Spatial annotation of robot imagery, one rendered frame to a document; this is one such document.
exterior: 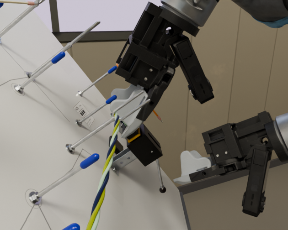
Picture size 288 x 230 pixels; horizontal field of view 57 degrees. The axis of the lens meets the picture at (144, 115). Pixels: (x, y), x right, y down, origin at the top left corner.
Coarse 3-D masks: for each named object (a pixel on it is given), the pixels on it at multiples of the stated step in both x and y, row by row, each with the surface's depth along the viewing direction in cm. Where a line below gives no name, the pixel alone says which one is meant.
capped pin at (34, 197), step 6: (90, 156) 26; (96, 156) 26; (84, 162) 26; (90, 162) 26; (78, 168) 26; (84, 168) 26; (66, 174) 27; (72, 174) 26; (60, 180) 27; (48, 186) 27; (54, 186) 27; (36, 192) 28; (42, 192) 27; (30, 198) 27; (36, 198) 27; (36, 204) 27
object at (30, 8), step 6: (36, 0) 37; (42, 0) 39; (30, 6) 38; (36, 6) 38; (24, 12) 39; (18, 18) 39; (12, 24) 39; (6, 30) 39; (0, 36) 40; (0, 42) 40
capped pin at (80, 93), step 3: (114, 66) 55; (111, 69) 55; (114, 69) 55; (108, 72) 55; (111, 72) 55; (105, 75) 55; (99, 78) 55; (96, 81) 56; (93, 84) 56; (87, 87) 56; (90, 87) 56; (84, 90) 56; (78, 93) 56; (81, 93) 56; (81, 96) 56
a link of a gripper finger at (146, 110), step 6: (162, 78) 41; (162, 84) 40; (150, 90) 41; (156, 90) 40; (162, 90) 40; (150, 96) 40; (156, 96) 40; (150, 102) 41; (156, 102) 40; (144, 108) 41; (150, 108) 41; (138, 114) 42; (144, 114) 42; (144, 120) 42
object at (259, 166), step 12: (252, 156) 44; (264, 156) 43; (252, 168) 44; (264, 168) 43; (252, 180) 44; (264, 180) 43; (252, 192) 44; (264, 192) 46; (252, 204) 43; (264, 204) 44
